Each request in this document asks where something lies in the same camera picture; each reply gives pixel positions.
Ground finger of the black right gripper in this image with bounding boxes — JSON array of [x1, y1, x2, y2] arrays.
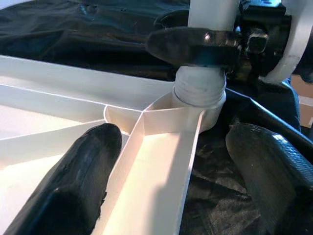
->
[[145, 26, 242, 68], [154, 11, 190, 31]]

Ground white plastic table leg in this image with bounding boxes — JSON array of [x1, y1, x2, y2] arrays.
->
[[172, 0, 240, 108]]

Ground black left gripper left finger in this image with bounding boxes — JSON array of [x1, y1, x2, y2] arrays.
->
[[4, 123, 123, 235]]

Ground white plastic table top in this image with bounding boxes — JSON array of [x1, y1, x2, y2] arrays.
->
[[0, 55, 227, 235]]

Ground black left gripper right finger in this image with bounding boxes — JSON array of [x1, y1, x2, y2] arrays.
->
[[224, 122, 313, 235]]

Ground brown cardboard box white tape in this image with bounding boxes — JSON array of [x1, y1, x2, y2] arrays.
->
[[290, 74, 313, 128]]

